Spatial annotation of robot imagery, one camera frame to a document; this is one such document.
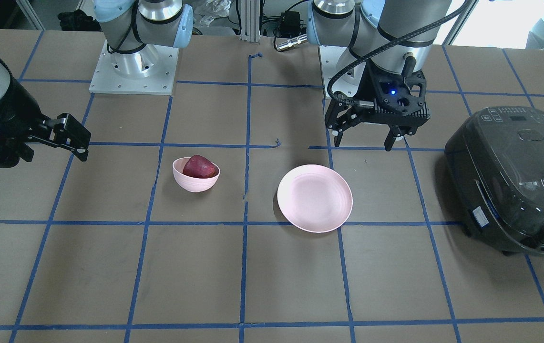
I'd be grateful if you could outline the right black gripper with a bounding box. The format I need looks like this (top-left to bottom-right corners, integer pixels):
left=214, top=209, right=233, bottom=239
left=0, top=79, right=92, bottom=169

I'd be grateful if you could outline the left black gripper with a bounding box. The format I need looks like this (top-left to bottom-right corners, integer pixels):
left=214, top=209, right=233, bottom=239
left=325, top=60, right=431, bottom=151

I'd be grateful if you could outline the pink bowl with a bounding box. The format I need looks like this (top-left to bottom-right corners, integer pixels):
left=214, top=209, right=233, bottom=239
left=172, top=158, right=220, bottom=192

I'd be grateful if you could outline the red apple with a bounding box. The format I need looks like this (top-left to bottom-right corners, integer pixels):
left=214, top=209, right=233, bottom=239
left=182, top=154, right=219, bottom=179

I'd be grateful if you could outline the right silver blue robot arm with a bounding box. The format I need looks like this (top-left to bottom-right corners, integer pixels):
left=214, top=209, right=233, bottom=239
left=0, top=0, right=194, bottom=169

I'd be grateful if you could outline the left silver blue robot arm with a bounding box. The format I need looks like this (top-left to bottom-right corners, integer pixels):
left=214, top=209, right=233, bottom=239
left=307, top=0, right=456, bottom=151

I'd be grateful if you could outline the pink plate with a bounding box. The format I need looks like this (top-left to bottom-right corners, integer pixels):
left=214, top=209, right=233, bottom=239
left=277, top=164, right=354, bottom=233

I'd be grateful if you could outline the dark grey rice cooker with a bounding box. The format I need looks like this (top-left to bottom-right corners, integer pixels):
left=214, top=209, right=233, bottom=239
left=444, top=106, right=544, bottom=257

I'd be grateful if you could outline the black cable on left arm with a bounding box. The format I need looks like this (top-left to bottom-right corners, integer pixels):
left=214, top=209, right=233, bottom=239
left=327, top=0, right=472, bottom=108

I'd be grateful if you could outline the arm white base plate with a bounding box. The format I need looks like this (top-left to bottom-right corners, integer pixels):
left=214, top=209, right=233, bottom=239
left=89, top=42, right=180, bottom=95

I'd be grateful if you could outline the aluminium frame post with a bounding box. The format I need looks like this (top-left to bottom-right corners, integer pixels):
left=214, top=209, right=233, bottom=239
left=237, top=0, right=262, bottom=44

